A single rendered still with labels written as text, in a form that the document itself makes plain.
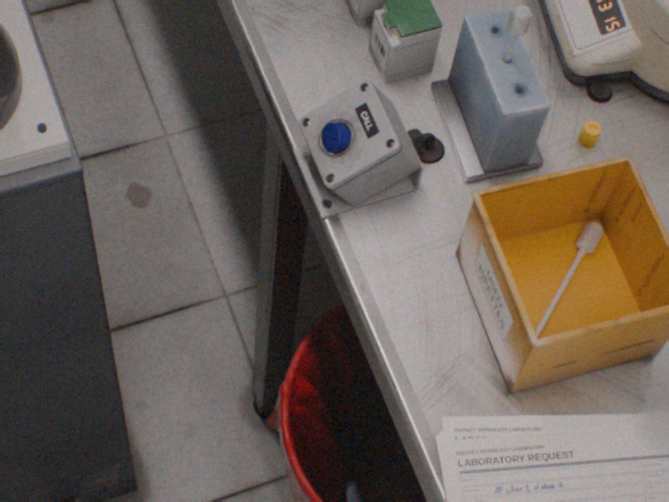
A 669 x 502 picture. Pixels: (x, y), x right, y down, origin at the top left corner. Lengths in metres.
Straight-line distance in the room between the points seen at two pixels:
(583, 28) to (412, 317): 0.31
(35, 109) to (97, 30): 1.18
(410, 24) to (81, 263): 0.39
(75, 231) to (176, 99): 1.02
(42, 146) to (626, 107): 0.51
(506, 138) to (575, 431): 0.24
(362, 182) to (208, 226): 1.04
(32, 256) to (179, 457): 0.76
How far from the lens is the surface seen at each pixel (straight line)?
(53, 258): 1.27
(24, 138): 1.14
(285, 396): 1.52
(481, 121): 1.13
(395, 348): 1.07
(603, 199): 1.12
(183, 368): 2.01
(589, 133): 1.18
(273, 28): 1.22
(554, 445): 1.05
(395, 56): 1.17
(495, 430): 1.05
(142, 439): 1.97
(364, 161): 1.07
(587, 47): 1.21
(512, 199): 1.06
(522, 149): 1.14
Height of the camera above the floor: 1.85
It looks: 62 degrees down
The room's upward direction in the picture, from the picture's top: 9 degrees clockwise
